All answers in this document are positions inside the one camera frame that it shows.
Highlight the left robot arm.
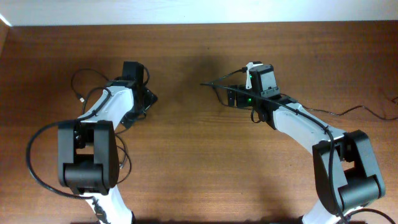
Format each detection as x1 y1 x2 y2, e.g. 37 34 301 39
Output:
58 62 157 223

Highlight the right camera cable black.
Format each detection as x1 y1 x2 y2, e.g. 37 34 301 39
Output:
200 67 397 224

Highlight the camera cable black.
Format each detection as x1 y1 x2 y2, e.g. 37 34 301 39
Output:
25 87 111 200
200 67 397 224

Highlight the left camera cable black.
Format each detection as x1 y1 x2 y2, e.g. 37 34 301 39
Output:
25 87 111 200

